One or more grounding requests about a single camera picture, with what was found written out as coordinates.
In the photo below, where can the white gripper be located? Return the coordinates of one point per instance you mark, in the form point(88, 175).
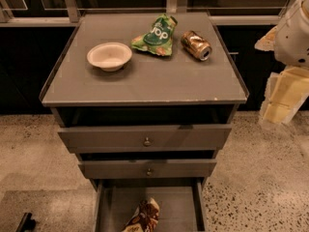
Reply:
point(292, 39)

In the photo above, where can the brown chip bag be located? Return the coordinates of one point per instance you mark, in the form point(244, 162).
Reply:
point(145, 218)

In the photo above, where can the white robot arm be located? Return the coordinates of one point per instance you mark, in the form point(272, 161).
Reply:
point(289, 41)

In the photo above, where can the green chip bag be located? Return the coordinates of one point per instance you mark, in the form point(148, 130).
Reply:
point(159, 40)

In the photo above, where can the grey drawer cabinet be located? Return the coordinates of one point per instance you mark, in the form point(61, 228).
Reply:
point(149, 90)

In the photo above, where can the grey bottom drawer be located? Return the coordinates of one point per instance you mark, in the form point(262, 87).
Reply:
point(180, 202)

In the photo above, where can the grey drawer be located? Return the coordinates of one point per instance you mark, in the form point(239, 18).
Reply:
point(180, 202)
point(147, 168)
point(122, 139)

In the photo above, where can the grey middle drawer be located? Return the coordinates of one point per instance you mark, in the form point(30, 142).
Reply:
point(147, 168)

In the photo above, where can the grey top drawer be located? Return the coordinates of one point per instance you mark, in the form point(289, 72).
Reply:
point(122, 139)

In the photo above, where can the crushed gold soda can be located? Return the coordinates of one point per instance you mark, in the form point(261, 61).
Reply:
point(196, 45)

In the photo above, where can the white paper bowl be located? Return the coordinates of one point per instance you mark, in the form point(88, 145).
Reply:
point(109, 57)

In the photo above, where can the black object on floor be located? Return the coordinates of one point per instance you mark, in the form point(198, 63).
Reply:
point(26, 223)

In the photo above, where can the metal railing frame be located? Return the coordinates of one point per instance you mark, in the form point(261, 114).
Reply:
point(69, 12)

